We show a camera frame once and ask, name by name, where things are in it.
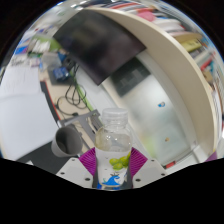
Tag white paper stack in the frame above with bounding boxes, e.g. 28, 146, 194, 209
0, 65, 60, 161

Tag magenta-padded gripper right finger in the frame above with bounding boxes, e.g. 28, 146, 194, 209
127, 147, 168, 189

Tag black computer monitor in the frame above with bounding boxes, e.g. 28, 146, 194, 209
53, 9, 148, 87

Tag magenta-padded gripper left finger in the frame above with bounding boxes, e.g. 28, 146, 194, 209
55, 147, 99, 189

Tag black desk mat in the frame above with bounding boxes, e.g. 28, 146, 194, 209
16, 80, 82, 175

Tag blue electronic box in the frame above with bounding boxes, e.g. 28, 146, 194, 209
53, 66, 71, 82

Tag black cables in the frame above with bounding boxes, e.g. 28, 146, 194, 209
54, 63, 90, 116

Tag translucent plastic box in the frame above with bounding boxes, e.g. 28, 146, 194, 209
41, 51, 63, 70

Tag clear plastic drink bottle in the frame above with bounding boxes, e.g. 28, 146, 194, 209
94, 107, 134, 191

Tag grey cup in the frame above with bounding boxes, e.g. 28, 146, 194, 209
50, 125, 84, 158

